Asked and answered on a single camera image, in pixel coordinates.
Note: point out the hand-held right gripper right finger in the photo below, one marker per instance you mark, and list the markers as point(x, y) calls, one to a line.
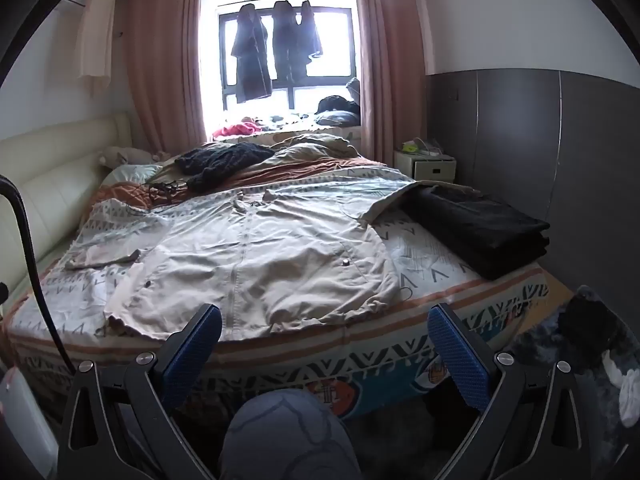
point(457, 360)

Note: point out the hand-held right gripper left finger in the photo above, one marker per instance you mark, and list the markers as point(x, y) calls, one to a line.
point(192, 355)

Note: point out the beige jacket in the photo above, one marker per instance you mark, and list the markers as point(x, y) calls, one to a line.
point(260, 260)

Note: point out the black folded clothes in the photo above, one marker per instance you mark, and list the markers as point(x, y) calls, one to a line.
point(475, 230)

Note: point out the grey fluffy rug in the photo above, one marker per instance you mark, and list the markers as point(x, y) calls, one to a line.
point(545, 350)

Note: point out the patterned blanket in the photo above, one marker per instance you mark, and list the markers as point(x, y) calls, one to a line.
point(435, 270)

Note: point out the person's right leg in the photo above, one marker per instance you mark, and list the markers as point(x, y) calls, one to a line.
point(290, 435)

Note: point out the black bag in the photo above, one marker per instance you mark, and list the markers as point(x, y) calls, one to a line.
point(590, 325)

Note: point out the white cloth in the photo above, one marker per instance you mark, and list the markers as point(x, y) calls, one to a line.
point(627, 390)

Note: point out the white device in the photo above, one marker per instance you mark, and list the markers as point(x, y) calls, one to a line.
point(22, 400)

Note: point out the pale pillow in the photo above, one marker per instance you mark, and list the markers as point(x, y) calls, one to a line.
point(130, 172)

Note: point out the white nightstand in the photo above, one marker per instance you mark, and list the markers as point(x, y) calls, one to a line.
point(425, 167)

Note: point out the black knitted sweater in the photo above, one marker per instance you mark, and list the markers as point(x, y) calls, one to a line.
point(220, 160)

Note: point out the beige plush toy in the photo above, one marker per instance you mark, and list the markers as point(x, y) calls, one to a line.
point(122, 155)

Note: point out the clear plastic bag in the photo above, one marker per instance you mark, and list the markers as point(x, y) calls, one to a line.
point(430, 147)

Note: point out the pink cloth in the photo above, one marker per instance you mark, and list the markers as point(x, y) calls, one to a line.
point(235, 130)

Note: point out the beige duvet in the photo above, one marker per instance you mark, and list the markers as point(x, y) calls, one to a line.
point(310, 147)

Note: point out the cream upholstered bed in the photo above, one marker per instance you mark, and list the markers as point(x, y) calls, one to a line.
point(40, 160)

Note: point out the dark pillow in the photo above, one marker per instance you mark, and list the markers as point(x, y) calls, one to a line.
point(340, 115)

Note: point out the grey cushion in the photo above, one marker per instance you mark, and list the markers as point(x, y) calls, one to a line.
point(353, 89)

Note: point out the pink curtain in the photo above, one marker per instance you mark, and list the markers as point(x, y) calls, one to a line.
point(160, 60)
point(390, 60)

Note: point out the white hanging garment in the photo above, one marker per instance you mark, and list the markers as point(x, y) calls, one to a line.
point(95, 35)

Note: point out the small dark hanging garment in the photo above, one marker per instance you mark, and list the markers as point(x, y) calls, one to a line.
point(310, 35)

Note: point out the clothes rail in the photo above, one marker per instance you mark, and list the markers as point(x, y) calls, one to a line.
point(325, 5)

